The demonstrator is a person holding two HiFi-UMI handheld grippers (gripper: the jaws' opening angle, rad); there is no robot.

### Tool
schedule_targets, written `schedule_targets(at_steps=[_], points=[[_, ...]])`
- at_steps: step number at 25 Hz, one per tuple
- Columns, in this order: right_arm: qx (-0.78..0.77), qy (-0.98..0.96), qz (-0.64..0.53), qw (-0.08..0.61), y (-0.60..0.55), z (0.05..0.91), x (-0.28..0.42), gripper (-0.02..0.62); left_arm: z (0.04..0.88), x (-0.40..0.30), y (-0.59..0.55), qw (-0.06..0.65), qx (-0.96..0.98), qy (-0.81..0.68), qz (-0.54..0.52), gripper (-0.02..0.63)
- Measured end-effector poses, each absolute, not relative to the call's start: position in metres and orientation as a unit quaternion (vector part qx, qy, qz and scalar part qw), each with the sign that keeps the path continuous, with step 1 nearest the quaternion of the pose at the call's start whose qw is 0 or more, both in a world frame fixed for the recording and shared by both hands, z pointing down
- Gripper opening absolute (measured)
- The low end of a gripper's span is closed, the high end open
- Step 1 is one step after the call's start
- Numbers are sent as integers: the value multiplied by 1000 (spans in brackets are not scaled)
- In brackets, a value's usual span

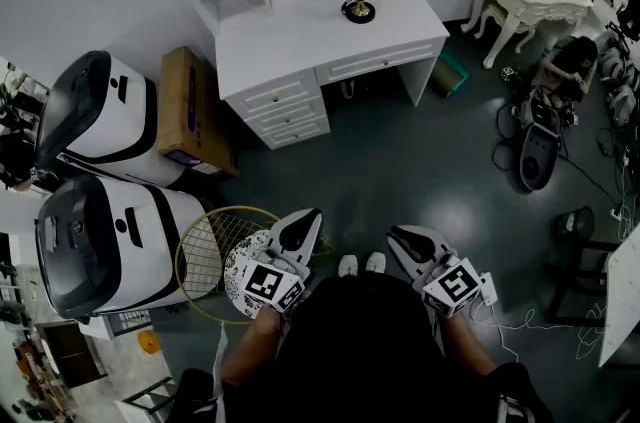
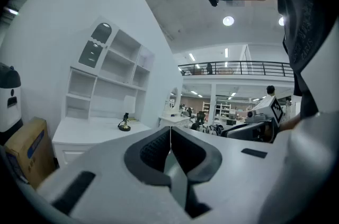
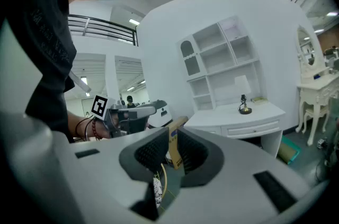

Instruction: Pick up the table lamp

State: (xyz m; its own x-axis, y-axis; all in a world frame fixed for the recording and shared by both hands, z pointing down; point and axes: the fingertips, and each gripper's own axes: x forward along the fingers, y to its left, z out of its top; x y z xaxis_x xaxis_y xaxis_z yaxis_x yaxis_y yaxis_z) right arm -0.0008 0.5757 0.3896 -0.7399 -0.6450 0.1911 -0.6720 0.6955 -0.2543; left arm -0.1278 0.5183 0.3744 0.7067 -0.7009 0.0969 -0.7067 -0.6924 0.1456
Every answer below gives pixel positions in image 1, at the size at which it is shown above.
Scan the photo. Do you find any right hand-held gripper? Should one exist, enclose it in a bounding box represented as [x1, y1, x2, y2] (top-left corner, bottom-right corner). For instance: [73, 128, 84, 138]
[387, 224, 500, 320]

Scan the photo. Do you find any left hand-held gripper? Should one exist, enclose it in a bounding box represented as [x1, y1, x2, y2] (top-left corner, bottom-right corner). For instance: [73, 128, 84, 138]
[238, 208, 324, 316]

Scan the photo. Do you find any person's left forearm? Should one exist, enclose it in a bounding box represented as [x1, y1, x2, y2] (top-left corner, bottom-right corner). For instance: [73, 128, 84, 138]
[219, 308, 282, 386]

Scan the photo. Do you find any person's right forearm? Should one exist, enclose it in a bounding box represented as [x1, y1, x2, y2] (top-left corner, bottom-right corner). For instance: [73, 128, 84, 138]
[438, 310, 497, 378]

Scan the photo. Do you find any white desk with drawers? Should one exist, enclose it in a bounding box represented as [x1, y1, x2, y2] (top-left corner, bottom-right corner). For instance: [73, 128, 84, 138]
[164, 0, 451, 151]

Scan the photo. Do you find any person's right white shoe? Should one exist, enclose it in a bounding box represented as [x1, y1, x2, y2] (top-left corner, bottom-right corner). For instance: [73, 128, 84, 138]
[364, 251, 387, 275]

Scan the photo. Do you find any patterned white cushion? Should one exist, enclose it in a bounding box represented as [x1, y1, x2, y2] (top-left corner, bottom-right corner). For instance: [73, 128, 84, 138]
[223, 230, 281, 320]

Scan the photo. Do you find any badminton racket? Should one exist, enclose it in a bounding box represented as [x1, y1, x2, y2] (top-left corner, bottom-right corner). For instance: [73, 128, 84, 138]
[174, 205, 336, 326]

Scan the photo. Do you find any person's black clothing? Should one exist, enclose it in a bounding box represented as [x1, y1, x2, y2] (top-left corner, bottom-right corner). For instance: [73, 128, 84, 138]
[167, 271, 554, 423]

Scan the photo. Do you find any white black machine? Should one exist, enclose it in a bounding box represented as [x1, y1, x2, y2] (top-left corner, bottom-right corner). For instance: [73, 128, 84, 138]
[34, 174, 209, 320]
[34, 50, 187, 190]

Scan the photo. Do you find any grey oval device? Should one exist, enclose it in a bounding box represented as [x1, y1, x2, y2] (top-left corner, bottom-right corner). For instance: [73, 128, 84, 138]
[517, 123, 561, 192]

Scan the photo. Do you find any brown cardboard box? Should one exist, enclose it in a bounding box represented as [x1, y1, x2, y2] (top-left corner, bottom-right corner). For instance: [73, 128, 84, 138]
[157, 45, 241, 180]

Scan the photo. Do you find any yellow round object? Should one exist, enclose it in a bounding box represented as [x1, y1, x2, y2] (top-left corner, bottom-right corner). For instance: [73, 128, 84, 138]
[138, 330, 161, 355]

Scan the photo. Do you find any green box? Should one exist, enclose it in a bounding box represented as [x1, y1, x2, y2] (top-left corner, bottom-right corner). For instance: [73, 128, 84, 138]
[429, 48, 471, 98]

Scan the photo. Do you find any marble top black table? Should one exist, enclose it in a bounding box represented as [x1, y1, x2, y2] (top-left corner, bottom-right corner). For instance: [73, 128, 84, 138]
[542, 223, 640, 370]

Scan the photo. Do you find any white ornate stool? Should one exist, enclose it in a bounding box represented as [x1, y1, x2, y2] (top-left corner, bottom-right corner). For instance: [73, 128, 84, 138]
[472, 3, 540, 56]

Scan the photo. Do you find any white grey helmet device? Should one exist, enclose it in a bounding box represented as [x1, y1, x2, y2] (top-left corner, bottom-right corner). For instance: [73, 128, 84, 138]
[605, 84, 640, 128]
[599, 46, 633, 85]

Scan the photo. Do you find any white floor cable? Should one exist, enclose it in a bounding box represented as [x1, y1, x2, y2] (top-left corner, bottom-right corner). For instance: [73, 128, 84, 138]
[469, 300, 606, 362]

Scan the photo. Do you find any white strap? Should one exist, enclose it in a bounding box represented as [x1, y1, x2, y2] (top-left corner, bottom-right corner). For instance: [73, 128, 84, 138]
[212, 323, 230, 407]

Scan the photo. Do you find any black wire bin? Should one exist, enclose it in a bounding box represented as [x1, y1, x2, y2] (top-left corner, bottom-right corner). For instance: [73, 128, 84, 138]
[553, 206, 596, 242]

